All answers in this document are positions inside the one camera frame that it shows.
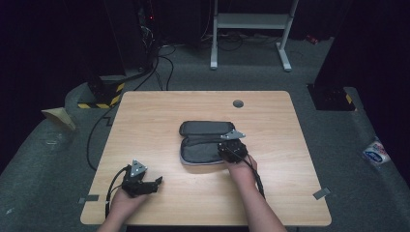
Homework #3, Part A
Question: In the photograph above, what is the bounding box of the tan cardboard piece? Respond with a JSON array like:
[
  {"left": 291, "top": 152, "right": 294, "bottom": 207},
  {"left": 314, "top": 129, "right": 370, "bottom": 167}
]
[{"left": 41, "top": 106, "right": 77, "bottom": 131}]

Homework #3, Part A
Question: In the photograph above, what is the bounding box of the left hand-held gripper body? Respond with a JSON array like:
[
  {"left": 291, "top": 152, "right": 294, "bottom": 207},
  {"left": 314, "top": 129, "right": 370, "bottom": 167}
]
[{"left": 121, "top": 159, "right": 155, "bottom": 198}]

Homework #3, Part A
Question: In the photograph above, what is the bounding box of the white and blue packet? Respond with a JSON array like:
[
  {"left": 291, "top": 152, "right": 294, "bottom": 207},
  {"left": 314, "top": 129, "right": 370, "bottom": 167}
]
[{"left": 362, "top": 138, "right": 392, "bottom": 166}]

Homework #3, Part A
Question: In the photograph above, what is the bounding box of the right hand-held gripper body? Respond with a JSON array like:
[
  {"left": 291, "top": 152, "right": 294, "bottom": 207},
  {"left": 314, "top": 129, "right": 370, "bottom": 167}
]
[{"left": 217, "top": 129, "right": 249, "bottom": 163}]

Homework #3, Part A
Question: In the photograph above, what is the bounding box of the grey tape strip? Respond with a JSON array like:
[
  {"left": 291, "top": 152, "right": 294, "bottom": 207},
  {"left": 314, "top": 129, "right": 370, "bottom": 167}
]
[
  {"left": 312, "top": 187, "right": 332, "bottom": 200},
  {"left": 78, "top": 194, "right": 101, "bottom": 204}
]

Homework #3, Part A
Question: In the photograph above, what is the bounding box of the black box with yellow tape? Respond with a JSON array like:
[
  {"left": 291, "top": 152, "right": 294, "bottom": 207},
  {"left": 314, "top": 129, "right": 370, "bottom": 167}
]
[{"left": 307, "top": 83, "right": 358, "bottom": 112}]

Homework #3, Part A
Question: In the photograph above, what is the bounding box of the person's left hand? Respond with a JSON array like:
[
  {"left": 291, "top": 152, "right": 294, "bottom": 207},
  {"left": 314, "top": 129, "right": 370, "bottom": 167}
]
[{"left": 108, "top": 187, "right": 150, "bottom": 218}]

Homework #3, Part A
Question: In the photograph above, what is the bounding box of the black equipment tower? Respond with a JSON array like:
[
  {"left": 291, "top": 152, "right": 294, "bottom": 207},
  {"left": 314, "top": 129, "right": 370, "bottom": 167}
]
[{"left": 102, "top": 0, "right": 162, "bottom": 78}]

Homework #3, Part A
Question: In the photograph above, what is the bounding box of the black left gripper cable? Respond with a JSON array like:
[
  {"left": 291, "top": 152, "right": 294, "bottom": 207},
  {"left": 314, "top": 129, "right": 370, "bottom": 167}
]
[{"left": 103, "top": 166, "right": 132, "bottom": 220}]

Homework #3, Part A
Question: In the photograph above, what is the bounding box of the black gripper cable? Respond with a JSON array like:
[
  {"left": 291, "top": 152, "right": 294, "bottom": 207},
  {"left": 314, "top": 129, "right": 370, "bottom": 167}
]
[
  {"left": 224, "top": 145, "right": 267, "bottom": 200},
  {"left": 103, "top": 166, "right": 132, "bottom": 220}
]

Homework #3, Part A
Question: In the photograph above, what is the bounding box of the white metal stand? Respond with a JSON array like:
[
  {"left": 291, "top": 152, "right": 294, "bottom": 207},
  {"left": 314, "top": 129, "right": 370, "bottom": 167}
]
[{"left": 209, "top": 0, "right": 300, "bottom": 73}]

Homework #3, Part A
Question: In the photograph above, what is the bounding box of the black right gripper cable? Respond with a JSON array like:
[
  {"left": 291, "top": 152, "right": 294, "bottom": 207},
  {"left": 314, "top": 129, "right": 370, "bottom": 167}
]
[{"left": 224, "top": 145, "right": 267, "bottom": 200}]

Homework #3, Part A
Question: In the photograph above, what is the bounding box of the black floor cable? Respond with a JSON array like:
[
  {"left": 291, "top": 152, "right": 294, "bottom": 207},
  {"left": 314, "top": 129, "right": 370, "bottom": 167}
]
[{"left": 85, "top": 47, "right": 176, "bottom": 172}]

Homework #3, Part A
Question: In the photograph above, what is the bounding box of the person's right hand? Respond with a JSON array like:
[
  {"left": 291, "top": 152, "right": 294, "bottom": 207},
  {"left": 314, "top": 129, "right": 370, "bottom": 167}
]
[{"left": 224, "top": 154, "right": 259, "bottom": 182}]

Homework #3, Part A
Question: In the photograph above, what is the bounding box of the yellow-black striped base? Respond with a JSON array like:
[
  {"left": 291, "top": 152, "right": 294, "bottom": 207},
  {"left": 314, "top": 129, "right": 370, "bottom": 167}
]
[{"left": 76, "top": 81, "right": 126, "bottom": 110}]

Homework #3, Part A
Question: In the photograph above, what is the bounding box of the dark grey zip case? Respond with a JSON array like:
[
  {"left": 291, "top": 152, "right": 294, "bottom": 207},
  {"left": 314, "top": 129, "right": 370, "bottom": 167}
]
[{"left": 178, "top": 120, "right": 238, "bottom": 166}]

